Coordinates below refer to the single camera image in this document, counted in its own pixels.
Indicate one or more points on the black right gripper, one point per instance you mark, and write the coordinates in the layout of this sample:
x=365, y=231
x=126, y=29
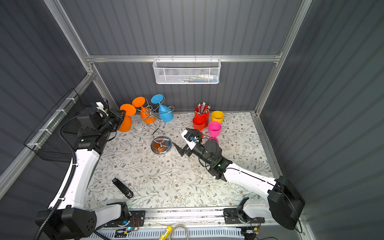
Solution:
x=188, y=150

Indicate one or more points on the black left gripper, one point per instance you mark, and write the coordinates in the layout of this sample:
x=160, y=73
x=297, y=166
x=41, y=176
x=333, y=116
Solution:
x=112, y=114

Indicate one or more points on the orange wine glass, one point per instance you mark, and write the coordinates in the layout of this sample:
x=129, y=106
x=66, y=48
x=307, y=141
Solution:
x=145, y=110
x=127, y=122

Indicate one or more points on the red wine glass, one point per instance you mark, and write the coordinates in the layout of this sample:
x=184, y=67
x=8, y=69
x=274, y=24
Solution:
x=199, y=123

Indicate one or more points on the pink wine glass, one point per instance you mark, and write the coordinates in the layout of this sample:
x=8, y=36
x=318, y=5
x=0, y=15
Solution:
x=214, y=130

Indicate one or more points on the yellow wine glass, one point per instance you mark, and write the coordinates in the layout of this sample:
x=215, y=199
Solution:
x=218, y=116

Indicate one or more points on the chrome wine glass rack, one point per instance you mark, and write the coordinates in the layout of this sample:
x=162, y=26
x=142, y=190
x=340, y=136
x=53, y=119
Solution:
x=161, y=144

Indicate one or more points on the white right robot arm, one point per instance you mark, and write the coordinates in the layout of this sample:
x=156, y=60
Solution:
x=283, y=201

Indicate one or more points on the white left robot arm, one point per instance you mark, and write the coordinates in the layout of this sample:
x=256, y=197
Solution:
x=66, y=218

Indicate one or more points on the blue wine glass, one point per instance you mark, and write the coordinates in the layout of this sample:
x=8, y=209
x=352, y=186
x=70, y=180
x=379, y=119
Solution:
x=165, y=113

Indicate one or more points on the red pencil cup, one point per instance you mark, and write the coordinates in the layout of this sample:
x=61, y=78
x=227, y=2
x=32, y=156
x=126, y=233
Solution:
x=206, y=117

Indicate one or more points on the pencils in red cup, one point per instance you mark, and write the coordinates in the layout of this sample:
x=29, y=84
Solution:
x=202, y=108

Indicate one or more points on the black stapler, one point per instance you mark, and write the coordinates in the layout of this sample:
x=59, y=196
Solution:
x=124, y=189

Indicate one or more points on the yellow marker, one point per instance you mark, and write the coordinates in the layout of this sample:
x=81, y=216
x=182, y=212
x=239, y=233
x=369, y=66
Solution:
x=166, y=233

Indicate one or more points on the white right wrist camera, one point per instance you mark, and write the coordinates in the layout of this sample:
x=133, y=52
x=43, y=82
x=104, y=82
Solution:
x=191, y=140

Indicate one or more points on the white wire wall basket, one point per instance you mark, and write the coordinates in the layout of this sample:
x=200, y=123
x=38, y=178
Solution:
x=185, y=72

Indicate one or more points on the black wire side basket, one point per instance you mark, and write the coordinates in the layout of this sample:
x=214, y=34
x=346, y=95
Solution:
x=45, y=140

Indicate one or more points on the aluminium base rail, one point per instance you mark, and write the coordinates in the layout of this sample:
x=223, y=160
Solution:
x=193, y=216

